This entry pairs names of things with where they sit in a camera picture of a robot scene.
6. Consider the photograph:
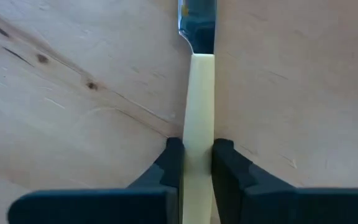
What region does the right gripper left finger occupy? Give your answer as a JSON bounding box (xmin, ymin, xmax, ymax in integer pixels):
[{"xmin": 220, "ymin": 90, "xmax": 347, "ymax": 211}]
[{"xmin": 7, "ymin": 136, "xmax": 186, "ymax": 224}]

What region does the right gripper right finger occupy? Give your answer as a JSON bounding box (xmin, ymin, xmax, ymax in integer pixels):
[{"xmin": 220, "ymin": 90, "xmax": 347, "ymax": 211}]
[{"xmin": 211, "ymin": 138, "xmax": 358, "ymax": 224}]

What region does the cream-handled table knife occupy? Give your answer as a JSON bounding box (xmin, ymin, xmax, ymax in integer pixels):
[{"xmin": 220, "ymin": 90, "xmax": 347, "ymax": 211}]
[{"xmin": 177, "ymin": 0, "xmax": 218, "ymax": 224}]

